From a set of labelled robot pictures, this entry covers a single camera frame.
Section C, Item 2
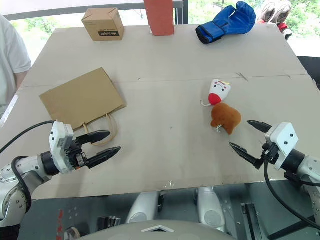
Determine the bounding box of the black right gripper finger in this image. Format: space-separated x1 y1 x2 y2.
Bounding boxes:
246 120 273 134
228 141 264 171

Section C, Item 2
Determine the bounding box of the grey robot torso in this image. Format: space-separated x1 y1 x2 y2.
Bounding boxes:
79 219 237 240

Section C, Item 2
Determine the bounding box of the person in white shirt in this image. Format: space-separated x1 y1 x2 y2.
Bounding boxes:
0 13 32 118

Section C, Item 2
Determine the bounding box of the pair of grey sneakers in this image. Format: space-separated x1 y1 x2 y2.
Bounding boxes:
256 0 293 41

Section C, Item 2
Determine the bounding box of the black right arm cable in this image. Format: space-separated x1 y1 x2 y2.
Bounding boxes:
262 159 320 230

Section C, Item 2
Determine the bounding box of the tall red-brown box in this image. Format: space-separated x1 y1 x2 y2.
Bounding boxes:
144 0 175 37

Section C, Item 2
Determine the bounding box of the white red plush toy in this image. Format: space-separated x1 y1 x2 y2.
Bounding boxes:
200 78 232 108

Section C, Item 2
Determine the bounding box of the silver robot left leg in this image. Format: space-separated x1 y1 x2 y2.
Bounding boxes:
124 191 161 225

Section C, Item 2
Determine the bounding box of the brown paper bag with handles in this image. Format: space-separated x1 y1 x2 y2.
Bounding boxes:
39 67 127 147

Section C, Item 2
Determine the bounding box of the blue boxing glove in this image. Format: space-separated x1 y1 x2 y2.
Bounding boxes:
195 0 257 46

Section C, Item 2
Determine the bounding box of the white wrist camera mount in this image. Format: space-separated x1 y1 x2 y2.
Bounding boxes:
48 121 75 174
264 122 300 172

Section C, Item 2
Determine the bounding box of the cardboard sheet table cover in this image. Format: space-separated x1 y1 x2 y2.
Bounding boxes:
0 24 320 200

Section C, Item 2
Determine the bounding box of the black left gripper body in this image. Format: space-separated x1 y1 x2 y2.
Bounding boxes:
65 138 90 171

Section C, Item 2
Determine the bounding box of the small brown cardboard box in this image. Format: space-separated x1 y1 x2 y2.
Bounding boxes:
81 7 125 42

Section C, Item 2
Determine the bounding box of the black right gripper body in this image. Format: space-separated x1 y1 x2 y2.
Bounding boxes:
259 142 280 166

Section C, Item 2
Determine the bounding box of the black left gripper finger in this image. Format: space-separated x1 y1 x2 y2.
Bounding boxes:
85 146 122 169
76 130 111 145

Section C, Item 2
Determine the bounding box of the silver robot right leg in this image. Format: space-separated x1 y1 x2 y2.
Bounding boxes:
196 186 227 233

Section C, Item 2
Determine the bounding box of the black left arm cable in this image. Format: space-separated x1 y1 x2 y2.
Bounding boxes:
0 120 55 215

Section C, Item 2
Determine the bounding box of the brown plush toy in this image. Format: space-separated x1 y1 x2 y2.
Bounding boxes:
209 102 242 136

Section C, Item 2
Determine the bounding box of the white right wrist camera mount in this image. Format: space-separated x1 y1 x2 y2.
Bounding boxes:
264 122 300 172

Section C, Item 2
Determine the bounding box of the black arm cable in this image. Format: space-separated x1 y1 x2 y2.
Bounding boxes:
0 120 55 215
262 159 320 230

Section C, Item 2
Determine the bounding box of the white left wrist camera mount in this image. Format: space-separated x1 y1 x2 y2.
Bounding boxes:
48 121 75 174

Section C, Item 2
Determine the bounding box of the silver robot leg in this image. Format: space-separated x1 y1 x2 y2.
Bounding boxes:
196 186 227 233
124 191 161 225

